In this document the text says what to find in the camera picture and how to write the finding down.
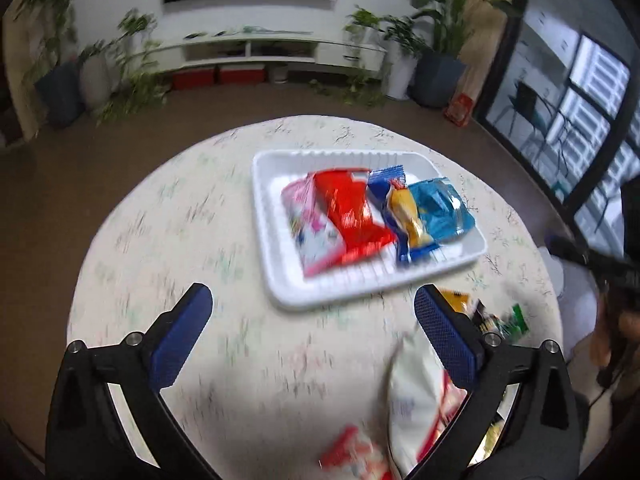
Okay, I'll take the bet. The left red storage box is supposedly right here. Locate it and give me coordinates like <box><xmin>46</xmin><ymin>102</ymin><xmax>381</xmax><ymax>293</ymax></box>
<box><xmin>170</xmin><ymin>68</ymin><xmax>216</xmax><ymax>91</ymax></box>

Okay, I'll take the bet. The black balcony chair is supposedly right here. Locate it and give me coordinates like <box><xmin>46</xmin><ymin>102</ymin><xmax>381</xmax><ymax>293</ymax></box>
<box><xmin>494</xmin><ymin>79</ymin><xmax>556</xmax><ymax>141</ymax></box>

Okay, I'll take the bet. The large leaf plant dark pot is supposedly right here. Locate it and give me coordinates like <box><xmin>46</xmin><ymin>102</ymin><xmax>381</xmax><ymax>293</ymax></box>
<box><xmin>409</xmin><ymin>0</ymin><xmax>522</xmax><ymax>110</ymax></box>

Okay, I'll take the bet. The orange snack packet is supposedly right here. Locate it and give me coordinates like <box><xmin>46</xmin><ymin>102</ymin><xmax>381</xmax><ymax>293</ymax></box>
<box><xmin>439</xmin><ymin>289</ymin><xmax>474</xmax><ymax>315</ymax></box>

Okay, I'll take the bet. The trailing pothos plant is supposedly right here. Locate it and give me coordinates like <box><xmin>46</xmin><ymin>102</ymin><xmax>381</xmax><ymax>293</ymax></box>
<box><xmin>310</xmin><ymin>6</ymin><xmax>387</xmax><ymax>108</ymax></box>
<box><xmin>96</xmin><ymin>8</ymin><xmax>168</xmax><ymax>124</ymax></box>

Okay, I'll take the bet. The red carton on floor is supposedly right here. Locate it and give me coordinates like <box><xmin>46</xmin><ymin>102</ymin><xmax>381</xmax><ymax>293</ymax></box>
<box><xmin>444</xmin><ymin>93</ymin><xmax>475</xmax><ymax>127</ymax></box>

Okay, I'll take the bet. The trailing pothos plant right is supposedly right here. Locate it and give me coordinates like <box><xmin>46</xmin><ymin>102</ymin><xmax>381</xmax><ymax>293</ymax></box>
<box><xmin>310</xmin><ymin>6</ymin><xmax>387</xmax><ymax>108</ymax></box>

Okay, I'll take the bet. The white round stool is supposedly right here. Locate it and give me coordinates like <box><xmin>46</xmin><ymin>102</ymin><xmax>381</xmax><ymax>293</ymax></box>
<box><xmin>538</xmin><ymin>246</ymin><xmax>565</xmax><ymax>298</ymax></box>

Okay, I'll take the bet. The pink cartoon snack packet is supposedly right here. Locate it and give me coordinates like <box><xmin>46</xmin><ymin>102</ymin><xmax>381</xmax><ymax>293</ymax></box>
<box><xmin>281</xmin><ymin>176</ymin><xmax>346</xmax><ymax>278</ymax></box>

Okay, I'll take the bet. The trailing pothos plant left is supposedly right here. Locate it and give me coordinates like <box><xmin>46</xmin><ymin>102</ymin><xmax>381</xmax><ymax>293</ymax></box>
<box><xmin>96</xmin><ymin>8</ymin><xmax>168</xmax><ymax>124</ymax></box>

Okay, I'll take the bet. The light blue snack packet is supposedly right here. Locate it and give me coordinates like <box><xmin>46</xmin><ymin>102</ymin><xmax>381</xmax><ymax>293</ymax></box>
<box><xmin>409</xmin><ymin>177</ymin><xmax>475</xmax><ymax>244</ymax></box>

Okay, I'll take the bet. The white tv console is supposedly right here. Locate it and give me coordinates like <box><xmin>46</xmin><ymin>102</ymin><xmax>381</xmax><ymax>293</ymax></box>
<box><xmin>144</xmin><ymin>31</ymin><xmax>388</xmax><ymax>77</ymax></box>

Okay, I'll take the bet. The gold snack packet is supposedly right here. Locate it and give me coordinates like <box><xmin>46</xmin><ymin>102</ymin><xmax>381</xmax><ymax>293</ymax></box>
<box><xmin>470</xmin><ymin>413</ymin><xmax>504</xmax><ymax>466</ymax></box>

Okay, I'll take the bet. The floral round tablecloth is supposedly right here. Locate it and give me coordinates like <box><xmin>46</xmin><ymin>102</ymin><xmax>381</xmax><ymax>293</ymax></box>
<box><xmin>67</xmin><ymin>116</ymin><xmax>563</xmax><ymax>479</ymax></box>

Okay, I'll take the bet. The green red candy packet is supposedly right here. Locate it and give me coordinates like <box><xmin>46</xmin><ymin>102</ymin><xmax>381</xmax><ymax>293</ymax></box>
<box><xmin>499</xmin><ymin>304</ymin><xmax>529</xmax><ymax>344</ymax></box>

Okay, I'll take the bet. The tall plant dark pot left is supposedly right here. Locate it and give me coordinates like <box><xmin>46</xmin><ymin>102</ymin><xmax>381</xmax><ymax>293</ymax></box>
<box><xmin>16</xmin><ymin>0</ymin><xmax>84</xmax><ymax>128</ymax></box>

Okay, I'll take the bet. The right red storage box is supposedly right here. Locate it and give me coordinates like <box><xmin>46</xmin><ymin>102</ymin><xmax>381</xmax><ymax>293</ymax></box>
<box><xmin>218</xmin><ymin>63</ymin><xmax>266</xmax><ymax>84</ymax></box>

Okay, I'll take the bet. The red storage box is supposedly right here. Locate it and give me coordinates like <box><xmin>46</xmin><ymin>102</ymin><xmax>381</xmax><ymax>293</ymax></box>
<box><xmin>170</xmin><ymin>68</ymin><xmax>216</xmax><ymax>91</ymax></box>
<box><xmin>218</xmin><ymin>63</ymin><xmax>266</xmax><ymax>84</ymax></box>

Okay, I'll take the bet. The small pot under console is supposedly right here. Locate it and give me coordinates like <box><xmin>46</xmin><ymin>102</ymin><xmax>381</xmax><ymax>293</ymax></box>
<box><xmin>268</xmin><ymin>64</ymin><xmax>288</xmax><ymax>84</ymax></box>

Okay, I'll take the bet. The person's right hand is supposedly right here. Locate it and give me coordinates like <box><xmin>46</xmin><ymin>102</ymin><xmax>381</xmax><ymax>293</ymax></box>
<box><xmin>589</xmin><ymin>298</ymin><xmax>639</xmax><ymax>389</ymax></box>

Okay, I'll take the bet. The white red snack bag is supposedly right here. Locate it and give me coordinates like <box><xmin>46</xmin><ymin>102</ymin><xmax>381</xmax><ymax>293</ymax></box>
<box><xmin>387</xmin><ymin>326</ymin><xmax>466</xmax><ymax>479</ymax></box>

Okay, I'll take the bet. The blue yellow snack packet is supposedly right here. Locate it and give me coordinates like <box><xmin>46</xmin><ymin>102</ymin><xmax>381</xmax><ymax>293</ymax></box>
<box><xmin>367</xmin><ymin>165</ymin><xmax>438</xmax><ymax>266</ymax></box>

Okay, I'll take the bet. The white plastic tray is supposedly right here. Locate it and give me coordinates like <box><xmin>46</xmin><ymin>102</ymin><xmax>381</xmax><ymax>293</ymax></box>
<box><xmin>252</xmin><ymin>150</ymin><xmax>487</xmax><ymax>311</ymax></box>

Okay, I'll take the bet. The red peach candy packet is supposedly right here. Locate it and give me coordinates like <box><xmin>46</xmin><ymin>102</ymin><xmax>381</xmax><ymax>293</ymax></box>
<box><xmin>319</xmin><ymin>425</ymin><xmax>393</xmax><ymax>480</ymax></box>

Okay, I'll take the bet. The plant in white ribbed pot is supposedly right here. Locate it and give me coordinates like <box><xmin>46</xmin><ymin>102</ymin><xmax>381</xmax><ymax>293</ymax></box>
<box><xmin>78</xmin><ymin>40</ymin><xmax>112</xmax><ymax>112</ymax></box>

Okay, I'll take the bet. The plant in white pot right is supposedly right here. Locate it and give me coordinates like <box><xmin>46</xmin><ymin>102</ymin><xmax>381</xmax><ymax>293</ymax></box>
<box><xmin>382</xmin><ymin>15</ymin><xmax>425</xmax><ymax>101</ymax></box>

